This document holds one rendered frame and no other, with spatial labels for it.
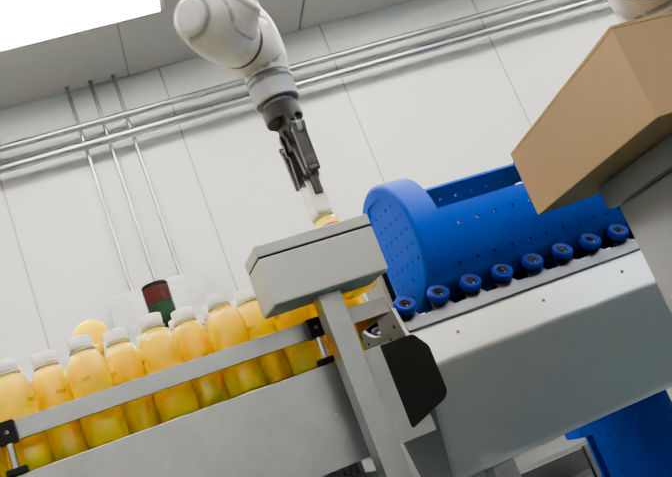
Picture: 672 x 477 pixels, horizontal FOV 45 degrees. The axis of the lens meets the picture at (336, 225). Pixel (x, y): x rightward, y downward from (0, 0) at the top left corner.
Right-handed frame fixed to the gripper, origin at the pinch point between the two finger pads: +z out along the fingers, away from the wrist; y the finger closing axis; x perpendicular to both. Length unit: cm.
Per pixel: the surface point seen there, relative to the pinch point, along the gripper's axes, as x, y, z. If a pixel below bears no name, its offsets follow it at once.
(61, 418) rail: 53, -5, 24
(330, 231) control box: 5.9, -17.5, 10.9
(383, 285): -10.9, 11.6, 17.5
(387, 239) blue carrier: -17.5, 16.4, 7.7
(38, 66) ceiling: 21, 315, -221
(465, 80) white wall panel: -252, 322, -149
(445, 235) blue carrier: -23.4, 2.8, 13.3
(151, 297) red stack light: 29, 50, -3
